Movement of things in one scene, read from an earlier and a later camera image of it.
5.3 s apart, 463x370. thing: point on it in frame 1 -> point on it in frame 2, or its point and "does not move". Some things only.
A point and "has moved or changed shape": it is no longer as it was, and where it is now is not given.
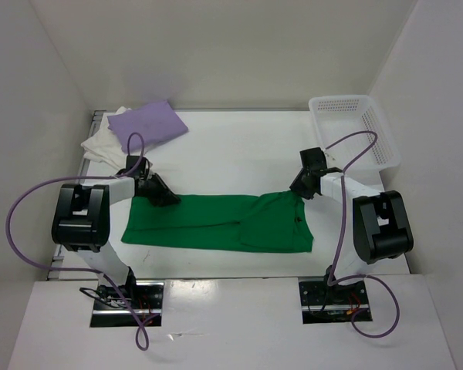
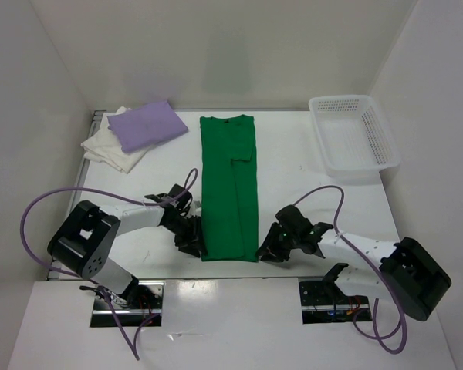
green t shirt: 271,222 has moved or changed shape
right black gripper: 297,186 -> 269,247
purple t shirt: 156,122 does not move
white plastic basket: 337,117 does not move
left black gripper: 165,196 -> 194,239
